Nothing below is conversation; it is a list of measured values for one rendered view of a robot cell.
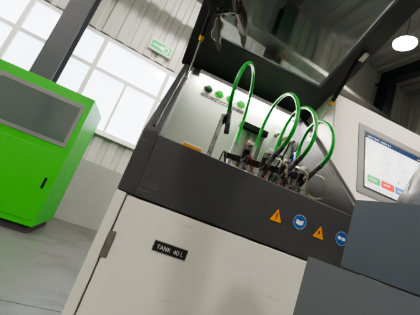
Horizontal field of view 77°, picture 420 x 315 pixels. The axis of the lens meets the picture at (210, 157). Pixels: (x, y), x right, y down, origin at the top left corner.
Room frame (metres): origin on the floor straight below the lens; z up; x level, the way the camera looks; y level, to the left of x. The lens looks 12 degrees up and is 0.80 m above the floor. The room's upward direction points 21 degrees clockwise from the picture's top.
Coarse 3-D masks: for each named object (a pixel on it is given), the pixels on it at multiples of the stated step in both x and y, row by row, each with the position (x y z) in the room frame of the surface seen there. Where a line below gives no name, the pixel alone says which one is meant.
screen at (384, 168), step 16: (368, 128) 1.11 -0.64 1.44; (368, 144) 1.09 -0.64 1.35; (384, 144) 1.12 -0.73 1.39; (400, 144) 1.15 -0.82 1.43; (368, 160) 1.07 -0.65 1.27; (384, 160) 1.10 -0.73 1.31; (400, 160) 1.12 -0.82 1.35; (416, 160) 1.15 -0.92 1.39; (368, 176) 1.06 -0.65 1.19; (384, 176) 1.08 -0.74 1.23; (400, 176) 1.10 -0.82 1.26; (368, 192) 1.04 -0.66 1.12; (384, 192) 1.06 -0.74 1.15; (400, 192) 1.08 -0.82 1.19
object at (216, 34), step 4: (216, 20) 0.67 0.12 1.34; (220, 20) 0.69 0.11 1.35; (216, 24) 0.68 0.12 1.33; (220, 24) 0.69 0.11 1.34; (216, 28) 0.69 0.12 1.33; (220, 28) 0.70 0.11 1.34; (212, 32) 0.68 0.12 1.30; (216, 32) 0.70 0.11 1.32; (220, 32) 0.71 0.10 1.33; (212, 36) 0.69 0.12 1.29; (216, 36) 0.71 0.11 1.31; (220, 36) 0.71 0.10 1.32; (216, 40) 0.72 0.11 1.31; (220, 40) 0.73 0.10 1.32; (216, 44) 0.73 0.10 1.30; (220, 44) 0.73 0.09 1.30; (220, 48) 0.74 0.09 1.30
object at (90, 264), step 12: (120, 192) 0.64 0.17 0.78; (120, 204) 0.64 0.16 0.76; (156, 204) 0.67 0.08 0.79; (108, 216) 0.64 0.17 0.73; (108, 228) 0.64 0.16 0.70; (96, 240) 0.64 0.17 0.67; (252, 240) 0.72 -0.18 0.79; (96, 252) 0.64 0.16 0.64; (84, 264) 0.64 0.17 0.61; (96, 264) 0.66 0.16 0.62; (84, 276) 0.64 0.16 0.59; (72, 288) 0.64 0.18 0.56; (84, 288) 0.64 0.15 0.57; (72, 300) 0.64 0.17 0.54; (72, 312) 0.64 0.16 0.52
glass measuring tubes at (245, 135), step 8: (248, 128) 1.20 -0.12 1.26; (256, 128) 1.20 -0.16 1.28; (240, 136) 1.20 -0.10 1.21; (248, 136) 1.21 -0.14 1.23; (256, 136) 1.21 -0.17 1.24; (264, 136) 1.22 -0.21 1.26; (232, 144) 1.22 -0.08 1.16; (240, 144) 1.22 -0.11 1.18; (240, 152) 1.21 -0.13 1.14; (256, 152) 1.22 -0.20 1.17; (256, 160) 1.22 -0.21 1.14
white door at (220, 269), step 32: (128, 224) 0.65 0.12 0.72; (160, 224) 0.66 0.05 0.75; (192, 224) 0.67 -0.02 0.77; (128, 256) 0.65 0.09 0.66; (160, 256) 0.66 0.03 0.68; (192, 256) 0.68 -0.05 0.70; (224, 256) 0.69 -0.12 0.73; (256, 256) 0.70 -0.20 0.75; (288, 256) 0.72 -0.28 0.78; (96, 288) 0.65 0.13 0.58; (128, 288) 0.66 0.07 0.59; (160, 288) 0.67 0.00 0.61; (192, 288) 0.68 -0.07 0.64; (224, 288) 0.69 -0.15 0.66; (256, 288) 0.71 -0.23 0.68; (288, 288) 0.72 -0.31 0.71
